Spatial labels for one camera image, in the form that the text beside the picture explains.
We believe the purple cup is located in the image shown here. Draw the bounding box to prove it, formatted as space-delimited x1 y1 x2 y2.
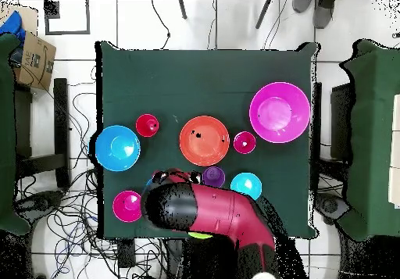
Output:
202 166 227 188

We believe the orange bowl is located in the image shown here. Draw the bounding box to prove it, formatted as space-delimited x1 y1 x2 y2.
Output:
178 115 231 167

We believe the small blue ridged bowl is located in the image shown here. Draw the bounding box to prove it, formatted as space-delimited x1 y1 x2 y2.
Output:
230 172 263 201

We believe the red cup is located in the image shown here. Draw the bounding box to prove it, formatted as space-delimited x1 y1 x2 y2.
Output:
233 131 257 155
134 113 160 138

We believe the small red bowl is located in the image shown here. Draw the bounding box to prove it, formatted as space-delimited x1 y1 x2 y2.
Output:
112 190 144 224

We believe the green bowl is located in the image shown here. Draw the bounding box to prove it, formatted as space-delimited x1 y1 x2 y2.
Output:
187 231 213 240

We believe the large blue bowl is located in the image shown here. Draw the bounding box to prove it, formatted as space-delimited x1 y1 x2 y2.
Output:
95 124 141 173

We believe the dark green tablecloth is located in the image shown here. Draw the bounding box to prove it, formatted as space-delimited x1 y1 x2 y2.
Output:
95 40 320 240

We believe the large pink bowl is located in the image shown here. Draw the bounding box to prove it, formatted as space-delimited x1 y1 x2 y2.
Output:
248 81 312 145

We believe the black metal stand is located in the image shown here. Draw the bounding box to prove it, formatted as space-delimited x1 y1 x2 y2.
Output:
312 81 354 167
13 77 71 189

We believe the green cloth covered table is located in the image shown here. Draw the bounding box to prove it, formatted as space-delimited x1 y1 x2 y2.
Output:
340 39 400 241
0 32 32 236

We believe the printed cardboard box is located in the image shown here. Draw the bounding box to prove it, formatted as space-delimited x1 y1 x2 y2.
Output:
13 30 58 91

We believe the grey shoe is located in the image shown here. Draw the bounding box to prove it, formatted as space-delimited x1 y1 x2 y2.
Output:
312 0 336 30
291 0 313 13

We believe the plain cardboard box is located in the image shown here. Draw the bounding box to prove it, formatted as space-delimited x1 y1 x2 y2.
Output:
0 4 40 37

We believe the white box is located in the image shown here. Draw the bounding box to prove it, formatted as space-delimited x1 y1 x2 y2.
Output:
387 94 400 209

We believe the blue bag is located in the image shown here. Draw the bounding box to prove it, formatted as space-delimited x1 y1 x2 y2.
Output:
0 10 27 47

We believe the tangle of floor cables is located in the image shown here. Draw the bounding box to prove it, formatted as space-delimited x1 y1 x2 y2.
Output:
18 66 176 279

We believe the black pedestal foot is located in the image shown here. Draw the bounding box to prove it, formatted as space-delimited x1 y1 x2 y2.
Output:
15 190 65 220
313 191 351 225

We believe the black floor cable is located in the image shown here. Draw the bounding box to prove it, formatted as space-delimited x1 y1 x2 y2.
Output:
151 0 172 50

